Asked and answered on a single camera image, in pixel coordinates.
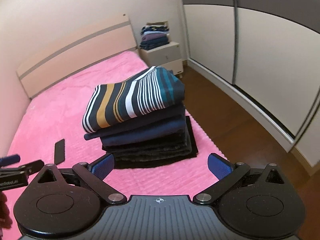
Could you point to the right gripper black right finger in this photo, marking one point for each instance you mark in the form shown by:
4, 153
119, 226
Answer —
240, 184

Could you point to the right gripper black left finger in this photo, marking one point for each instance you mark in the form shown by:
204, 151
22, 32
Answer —
79, 184

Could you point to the striped knit sweater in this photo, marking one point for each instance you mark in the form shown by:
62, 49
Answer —
150, 90

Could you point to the folded clothes pile on nightstand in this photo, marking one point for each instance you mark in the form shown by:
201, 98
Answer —
154, 35

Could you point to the pink plush bed blanket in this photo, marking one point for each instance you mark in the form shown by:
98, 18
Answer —
57, 114

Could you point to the black folded garments bottom stack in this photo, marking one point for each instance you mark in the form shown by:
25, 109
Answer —
155, 152

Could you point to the navy folded garment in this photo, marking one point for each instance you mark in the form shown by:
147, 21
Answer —
148, 132
138, 122

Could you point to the top navy folded garment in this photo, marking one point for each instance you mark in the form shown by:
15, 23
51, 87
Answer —
138, 122

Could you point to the white bedside table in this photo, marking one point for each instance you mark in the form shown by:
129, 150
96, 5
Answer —
167, 56

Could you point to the white grey sliding wardrobe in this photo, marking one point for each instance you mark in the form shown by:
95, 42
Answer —
264, 54

